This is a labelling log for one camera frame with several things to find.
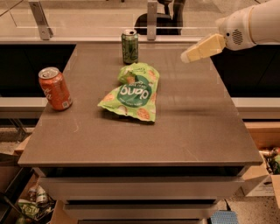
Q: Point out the black office chair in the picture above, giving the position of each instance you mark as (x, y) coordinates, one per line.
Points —
(169, 18)

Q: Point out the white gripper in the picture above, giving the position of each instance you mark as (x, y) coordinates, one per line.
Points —
(234, 31)

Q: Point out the bin of cans left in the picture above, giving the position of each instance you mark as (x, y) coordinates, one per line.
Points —
(22, 198)

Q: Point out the blue mesh object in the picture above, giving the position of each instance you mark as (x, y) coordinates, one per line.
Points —
(224, 217)

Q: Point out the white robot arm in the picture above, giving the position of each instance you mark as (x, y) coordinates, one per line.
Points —
(265, 23)

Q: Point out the metal railing bracket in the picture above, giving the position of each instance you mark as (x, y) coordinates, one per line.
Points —
(152, 8)
(44, 30)

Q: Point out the left metal railing bracket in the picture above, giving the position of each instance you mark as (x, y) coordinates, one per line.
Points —
(44, 30)

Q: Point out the orange soda can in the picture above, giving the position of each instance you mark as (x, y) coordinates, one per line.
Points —
(54, 86)

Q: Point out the green soda can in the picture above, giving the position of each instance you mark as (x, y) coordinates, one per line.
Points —
(129, 46)

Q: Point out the green snack chip bag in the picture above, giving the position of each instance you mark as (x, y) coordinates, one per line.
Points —
(136, 97)

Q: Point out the middle metal railing bracket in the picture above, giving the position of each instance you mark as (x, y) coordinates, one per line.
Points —
(152, 8)

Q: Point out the cardboard box right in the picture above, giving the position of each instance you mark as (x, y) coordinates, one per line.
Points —
(260, 181)

